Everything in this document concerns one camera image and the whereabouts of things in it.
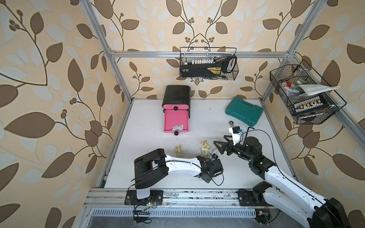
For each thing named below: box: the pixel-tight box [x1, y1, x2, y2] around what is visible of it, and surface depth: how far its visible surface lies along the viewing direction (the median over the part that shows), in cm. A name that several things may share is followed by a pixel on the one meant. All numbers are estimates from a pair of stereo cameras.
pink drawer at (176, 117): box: [163, 109, 190, 136], surface depth 100 cm
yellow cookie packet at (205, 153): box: [201, 148, 211, 159], surface depth 90 cm
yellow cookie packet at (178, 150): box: [174, 144, 183, 158], surface depth 92 cm
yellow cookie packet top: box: [199, 140, 212, 150], surface depth 95 cm
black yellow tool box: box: [180, 62, 223, 78], surface depth 86 cm
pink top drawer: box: [163, 104, 190, 110], surface depth 98 cm
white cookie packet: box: [171, 124, 184, 131], surface depth 98 cm
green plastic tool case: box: [225, 96, 264, 127], surface depth 109 cm
